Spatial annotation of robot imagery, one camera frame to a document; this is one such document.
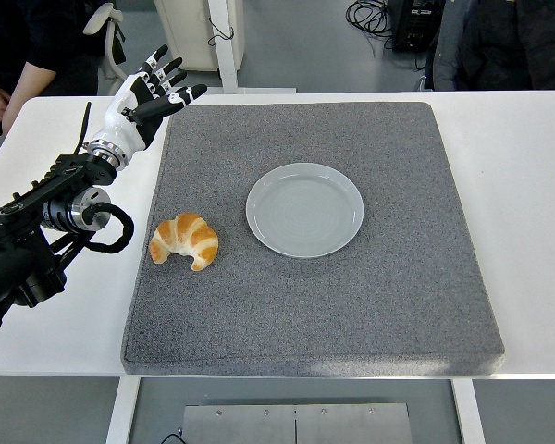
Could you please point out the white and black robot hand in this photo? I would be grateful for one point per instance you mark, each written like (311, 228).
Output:
(120, 125)

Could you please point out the golden croissant bread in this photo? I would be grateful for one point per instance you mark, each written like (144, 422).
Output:
(185, 231)

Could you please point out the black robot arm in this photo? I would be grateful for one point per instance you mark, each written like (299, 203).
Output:
(28, 203)

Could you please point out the round grey plate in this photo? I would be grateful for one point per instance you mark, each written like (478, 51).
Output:
(305, 217)

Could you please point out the grey metal plate with screws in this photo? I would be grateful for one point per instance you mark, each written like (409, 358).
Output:
(259, 425)

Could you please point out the white office chair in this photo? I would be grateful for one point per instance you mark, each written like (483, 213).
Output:
(97, 18)

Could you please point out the white cabinet box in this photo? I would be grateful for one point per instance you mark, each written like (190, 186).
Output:
(185, 32)

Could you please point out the person in dark shirt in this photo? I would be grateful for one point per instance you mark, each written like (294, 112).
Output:
(28, 32)

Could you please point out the grey speckled foam mat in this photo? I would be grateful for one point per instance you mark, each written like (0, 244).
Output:
(305, 314)

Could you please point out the white table leg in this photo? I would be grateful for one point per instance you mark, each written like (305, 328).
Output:
(120, 411)
(469, 411)

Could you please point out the black equipment box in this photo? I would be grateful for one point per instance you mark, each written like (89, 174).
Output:
(416, 28)

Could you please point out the person in dark jacket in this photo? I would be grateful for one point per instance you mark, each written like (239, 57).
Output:
(513, 46)

